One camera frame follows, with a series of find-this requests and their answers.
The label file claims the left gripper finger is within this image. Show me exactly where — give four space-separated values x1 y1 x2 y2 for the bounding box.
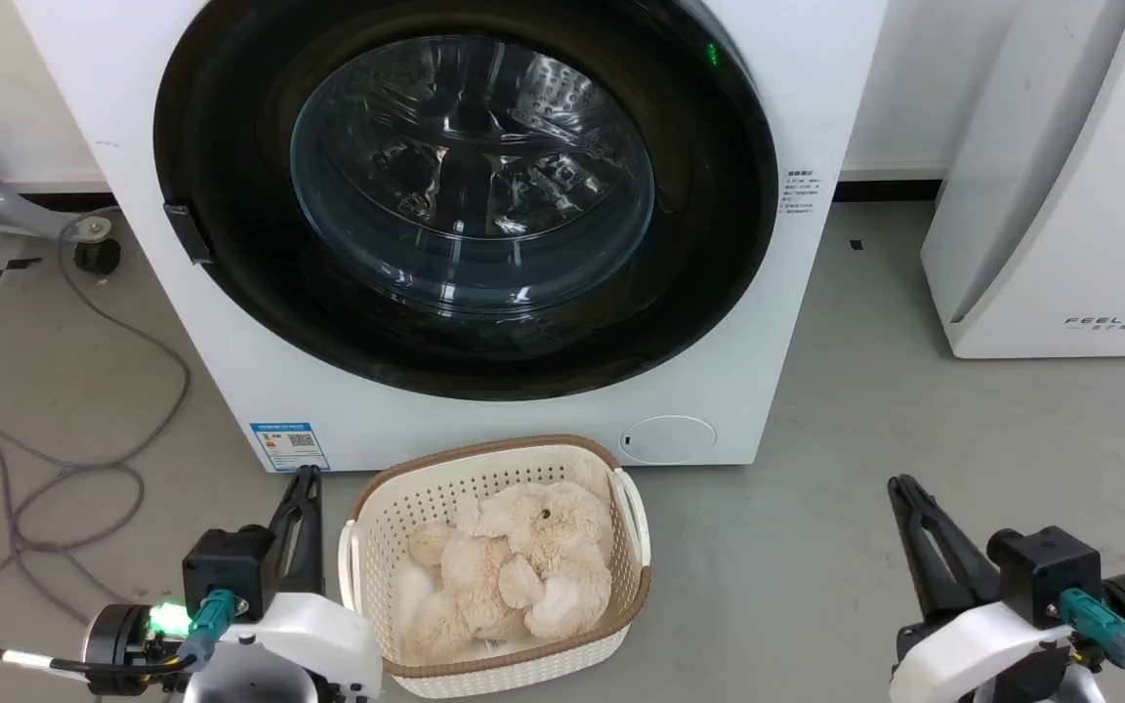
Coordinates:
268 467 308 593
289 467 325 595

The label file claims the black round washer door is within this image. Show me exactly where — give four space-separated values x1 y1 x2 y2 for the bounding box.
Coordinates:
152 0 780 401

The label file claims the white front-load washing machine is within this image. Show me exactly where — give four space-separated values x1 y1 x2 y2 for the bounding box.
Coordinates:
14 0 888 475

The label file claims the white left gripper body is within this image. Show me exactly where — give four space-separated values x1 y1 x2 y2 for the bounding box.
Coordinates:
184 592 384 703

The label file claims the right arm cable teal plug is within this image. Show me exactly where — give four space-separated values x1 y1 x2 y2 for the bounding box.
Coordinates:
1059 588 1125 703

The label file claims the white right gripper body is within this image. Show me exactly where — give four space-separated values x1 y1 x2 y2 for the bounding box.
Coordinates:
890 600 1077 703

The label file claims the grey floor cable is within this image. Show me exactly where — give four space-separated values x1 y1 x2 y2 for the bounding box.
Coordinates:
0 205 192 645

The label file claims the black plastic handle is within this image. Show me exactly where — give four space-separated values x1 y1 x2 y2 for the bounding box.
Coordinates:
163 201 213 266

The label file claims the arm cable teal plug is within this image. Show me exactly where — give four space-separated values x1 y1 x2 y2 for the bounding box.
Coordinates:
0 588 237 677
1059 588 1125 703

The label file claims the black caster wheel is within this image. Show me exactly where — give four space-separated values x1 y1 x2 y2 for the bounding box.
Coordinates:
72 217 122 275

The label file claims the blue energy label sticker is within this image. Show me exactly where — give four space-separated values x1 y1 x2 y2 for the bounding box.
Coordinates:
250 422 331 474

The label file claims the left arm cable teal plug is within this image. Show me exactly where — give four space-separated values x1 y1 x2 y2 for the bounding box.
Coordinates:
0 588 237 677

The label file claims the round white filter cover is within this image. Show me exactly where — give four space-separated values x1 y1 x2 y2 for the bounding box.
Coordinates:
619 415 718 465

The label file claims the small printed text sticker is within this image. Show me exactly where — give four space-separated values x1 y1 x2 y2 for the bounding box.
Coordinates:
783 168 825 218

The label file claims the cream perforated laundry basket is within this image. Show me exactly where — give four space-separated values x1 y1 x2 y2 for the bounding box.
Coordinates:
338 434 652 699

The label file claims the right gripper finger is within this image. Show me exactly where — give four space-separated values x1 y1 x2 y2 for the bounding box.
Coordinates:
904 476 1002 609
889 476 960 622

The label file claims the white Feelbird appliance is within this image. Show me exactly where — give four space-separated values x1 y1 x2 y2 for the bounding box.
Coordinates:
920 0 1125 359

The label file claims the beige plush toy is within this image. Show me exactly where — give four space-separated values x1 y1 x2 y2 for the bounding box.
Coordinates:
404 459 614 665

